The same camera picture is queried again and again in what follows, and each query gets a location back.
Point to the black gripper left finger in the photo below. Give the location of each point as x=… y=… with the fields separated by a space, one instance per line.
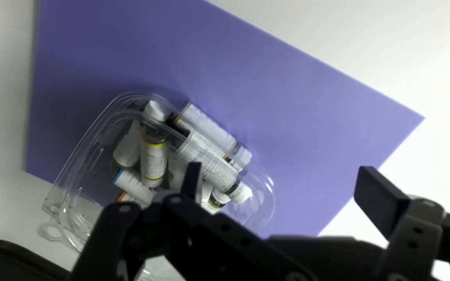
x=195 y=180

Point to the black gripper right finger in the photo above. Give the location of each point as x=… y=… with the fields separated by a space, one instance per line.
x=382 y=200

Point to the clear plastic lid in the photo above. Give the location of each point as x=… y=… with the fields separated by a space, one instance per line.
x=74 y=192

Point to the clear plastic container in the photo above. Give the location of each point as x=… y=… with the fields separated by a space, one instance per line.
x=259 y=203

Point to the purple mat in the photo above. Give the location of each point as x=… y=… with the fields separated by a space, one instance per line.
x=298 y=114

